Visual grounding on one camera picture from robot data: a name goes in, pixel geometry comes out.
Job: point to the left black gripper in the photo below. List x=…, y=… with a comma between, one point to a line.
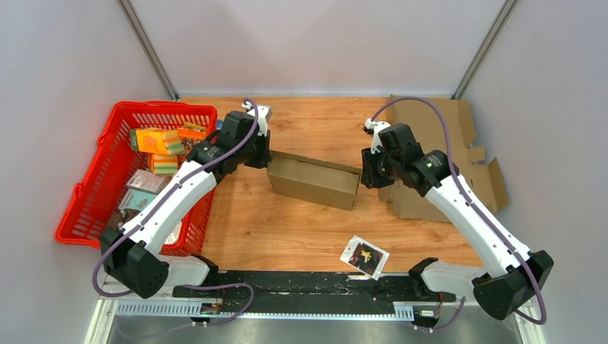
x=265, y=158

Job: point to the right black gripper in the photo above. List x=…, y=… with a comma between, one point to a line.
x=368, y=175

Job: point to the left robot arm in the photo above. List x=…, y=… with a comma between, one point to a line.
x=131, y=254

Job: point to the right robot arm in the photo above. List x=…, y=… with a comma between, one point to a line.
x=511, y=273

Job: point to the orange snack packet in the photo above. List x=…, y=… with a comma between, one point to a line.
x=192, y=131

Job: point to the orange sponge pack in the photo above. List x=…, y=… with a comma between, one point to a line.
x=156, y=141

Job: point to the pink packaged item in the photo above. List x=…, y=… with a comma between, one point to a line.
x=147, y=181

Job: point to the plastic bag with printed card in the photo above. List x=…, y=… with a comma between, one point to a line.
x=365, y=257

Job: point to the teal packaged item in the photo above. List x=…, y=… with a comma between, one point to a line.
x=136, y=200

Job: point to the white tape roll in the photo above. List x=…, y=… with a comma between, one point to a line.
x=173, y=237

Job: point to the red plastic shopping basket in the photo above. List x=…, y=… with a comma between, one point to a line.
x=96, y=198

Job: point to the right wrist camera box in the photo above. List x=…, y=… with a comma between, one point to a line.
x=373, y=128

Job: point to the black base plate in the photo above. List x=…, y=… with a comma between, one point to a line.
x=318, y=293

